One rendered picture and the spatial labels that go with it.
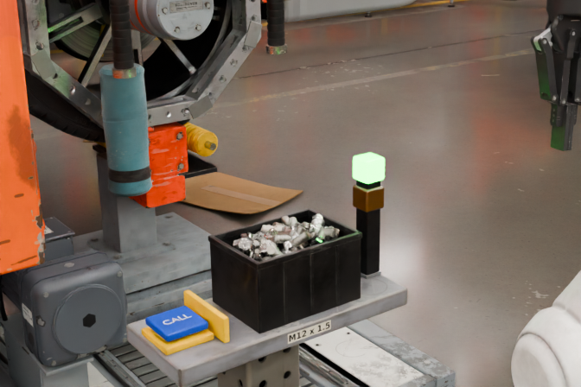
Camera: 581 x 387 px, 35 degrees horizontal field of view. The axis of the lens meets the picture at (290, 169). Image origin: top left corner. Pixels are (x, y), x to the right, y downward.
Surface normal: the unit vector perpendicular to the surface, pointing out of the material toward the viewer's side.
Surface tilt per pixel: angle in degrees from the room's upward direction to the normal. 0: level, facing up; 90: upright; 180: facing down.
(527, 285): 0
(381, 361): 0
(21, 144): 90
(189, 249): 0
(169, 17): 90
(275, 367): 90
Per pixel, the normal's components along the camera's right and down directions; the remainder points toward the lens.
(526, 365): -0.94, 0.18
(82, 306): 0.58, 0.25
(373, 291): -0.02, -0.95
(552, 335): -0.65, -0.51
